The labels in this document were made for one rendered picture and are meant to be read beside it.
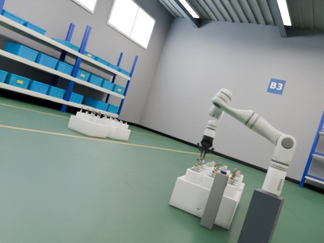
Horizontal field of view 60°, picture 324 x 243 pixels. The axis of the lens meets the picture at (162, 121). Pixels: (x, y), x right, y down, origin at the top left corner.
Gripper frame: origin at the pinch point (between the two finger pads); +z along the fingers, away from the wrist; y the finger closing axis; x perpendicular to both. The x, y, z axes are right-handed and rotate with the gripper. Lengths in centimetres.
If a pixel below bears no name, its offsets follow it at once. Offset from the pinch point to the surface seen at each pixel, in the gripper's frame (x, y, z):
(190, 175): -16.0, -3.4, 13.4
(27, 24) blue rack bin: 241, -364, -104
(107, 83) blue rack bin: 461, -282, -60
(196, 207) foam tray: -20.6, 6.3, 30.0
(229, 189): -19.9, 21.9, 12.9
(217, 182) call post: -34.9, 12.8, 8.7
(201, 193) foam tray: -20.6, 6.4, 20.5
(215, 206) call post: -35.3, 15.9, 22.0
